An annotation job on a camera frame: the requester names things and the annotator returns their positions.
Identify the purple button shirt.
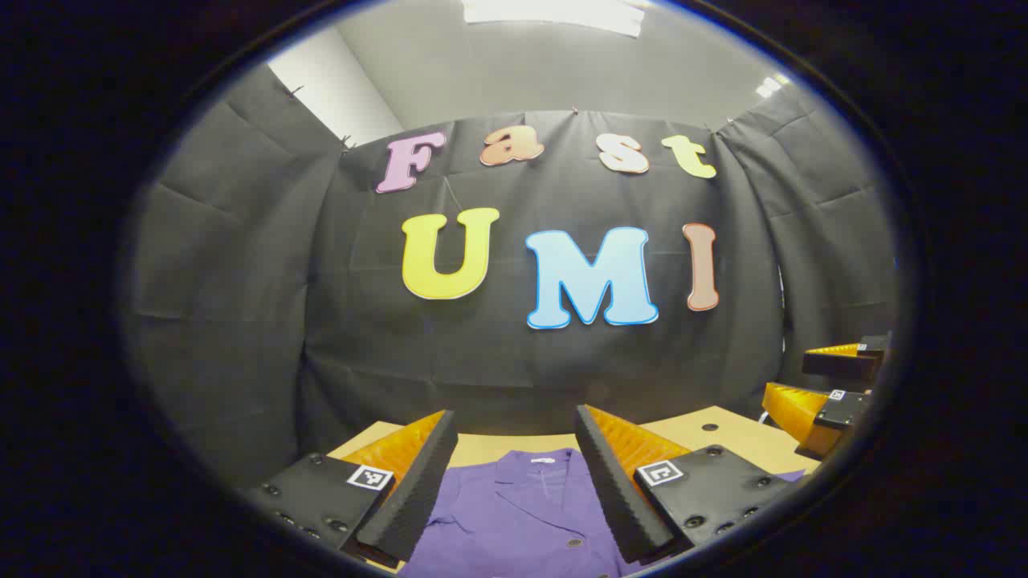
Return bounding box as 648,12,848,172
398,448,808,578

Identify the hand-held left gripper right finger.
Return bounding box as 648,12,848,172
573,404,804,564

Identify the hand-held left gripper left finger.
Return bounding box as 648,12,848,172
245,409,459,571

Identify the black backdrop cloth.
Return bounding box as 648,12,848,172
120,64,899,490

